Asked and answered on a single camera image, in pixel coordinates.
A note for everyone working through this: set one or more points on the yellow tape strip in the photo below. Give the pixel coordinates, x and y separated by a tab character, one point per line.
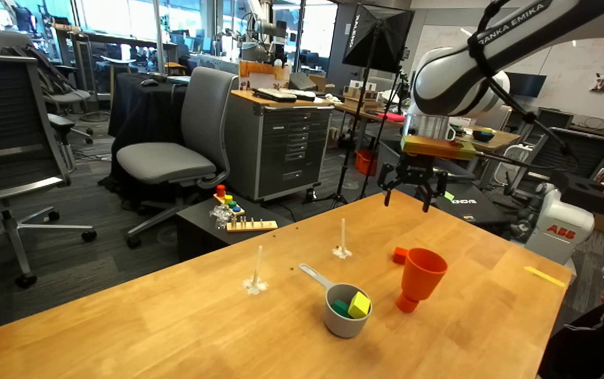
547	277

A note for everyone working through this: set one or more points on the orange funnel-shaped cup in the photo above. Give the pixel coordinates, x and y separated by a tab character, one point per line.
421	277

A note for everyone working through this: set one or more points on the yellow block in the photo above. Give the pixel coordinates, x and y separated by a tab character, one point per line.
358	304

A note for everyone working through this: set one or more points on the wooden desk with clutter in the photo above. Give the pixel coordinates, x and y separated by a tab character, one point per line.
502	143

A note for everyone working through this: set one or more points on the red block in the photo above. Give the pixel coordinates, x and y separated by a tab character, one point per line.
401	255

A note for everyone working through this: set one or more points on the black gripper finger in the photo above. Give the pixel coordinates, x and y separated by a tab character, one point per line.
435	194
390	191

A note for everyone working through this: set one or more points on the black mesh office chair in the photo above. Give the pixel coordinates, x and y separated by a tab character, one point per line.
7	119

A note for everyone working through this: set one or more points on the person in dark clothing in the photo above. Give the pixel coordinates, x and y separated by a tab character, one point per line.
588	348

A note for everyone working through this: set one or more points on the black laptop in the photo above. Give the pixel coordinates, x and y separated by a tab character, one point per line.
277	94

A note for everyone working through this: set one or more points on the green block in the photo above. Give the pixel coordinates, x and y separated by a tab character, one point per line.
339	308

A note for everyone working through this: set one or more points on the gray padded office chair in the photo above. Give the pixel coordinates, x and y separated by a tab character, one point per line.
203	112

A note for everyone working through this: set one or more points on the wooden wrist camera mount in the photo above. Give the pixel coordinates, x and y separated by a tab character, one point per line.
435	148

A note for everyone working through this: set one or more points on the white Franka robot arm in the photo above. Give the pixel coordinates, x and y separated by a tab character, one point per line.
470	71

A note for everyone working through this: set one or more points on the black softbox light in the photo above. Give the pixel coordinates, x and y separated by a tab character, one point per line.
381	43

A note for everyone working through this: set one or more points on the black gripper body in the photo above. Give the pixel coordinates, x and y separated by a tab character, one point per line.
417	171

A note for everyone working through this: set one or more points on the black monitor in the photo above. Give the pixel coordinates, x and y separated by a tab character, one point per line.
530	85

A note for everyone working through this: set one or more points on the low black side table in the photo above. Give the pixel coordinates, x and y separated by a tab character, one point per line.
199	229

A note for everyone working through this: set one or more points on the colourful stacking block toy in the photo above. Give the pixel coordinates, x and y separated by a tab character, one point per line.
228	203

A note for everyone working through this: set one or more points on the black light stand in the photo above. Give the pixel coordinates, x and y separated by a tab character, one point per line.
352	140

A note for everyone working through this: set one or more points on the black box with green label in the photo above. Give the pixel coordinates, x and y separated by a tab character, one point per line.
473	206

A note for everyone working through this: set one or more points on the white ABB robot base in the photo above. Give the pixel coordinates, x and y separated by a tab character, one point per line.
561	225

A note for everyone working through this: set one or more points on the orange bucket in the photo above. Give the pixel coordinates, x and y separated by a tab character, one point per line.
365	164

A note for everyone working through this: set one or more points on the dark mesh chair with white frame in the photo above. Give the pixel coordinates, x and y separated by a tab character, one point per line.
576	158

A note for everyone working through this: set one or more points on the gray drawer cabinet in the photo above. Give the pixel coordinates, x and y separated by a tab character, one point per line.
281	150

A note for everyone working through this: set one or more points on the wooden peg board toy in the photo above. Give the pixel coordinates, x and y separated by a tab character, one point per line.
251	226

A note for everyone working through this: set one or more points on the white peg stand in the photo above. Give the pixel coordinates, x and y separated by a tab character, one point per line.
341	252
255	286

